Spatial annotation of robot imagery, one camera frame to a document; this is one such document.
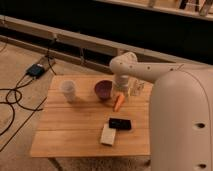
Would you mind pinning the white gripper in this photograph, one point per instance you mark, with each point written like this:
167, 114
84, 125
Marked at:
121, 84

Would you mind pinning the orange pepper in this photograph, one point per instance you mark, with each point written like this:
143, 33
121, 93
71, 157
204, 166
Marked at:
119, 101

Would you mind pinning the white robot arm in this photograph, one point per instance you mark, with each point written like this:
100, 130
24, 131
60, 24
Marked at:
180, 111

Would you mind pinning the dark maroon ceramic bowl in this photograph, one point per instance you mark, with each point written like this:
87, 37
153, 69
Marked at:
103, 89

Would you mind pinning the clear glass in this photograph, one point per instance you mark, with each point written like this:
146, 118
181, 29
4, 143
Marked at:
137, 87

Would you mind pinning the black rectangular box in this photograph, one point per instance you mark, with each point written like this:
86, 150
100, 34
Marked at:
121, 124

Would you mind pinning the white rectangular block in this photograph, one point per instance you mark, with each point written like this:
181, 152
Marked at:
108, 135

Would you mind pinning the wooden table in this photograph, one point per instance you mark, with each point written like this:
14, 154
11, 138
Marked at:
74, 129

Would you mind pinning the black power adapter box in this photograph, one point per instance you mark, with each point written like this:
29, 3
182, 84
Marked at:
35, 71

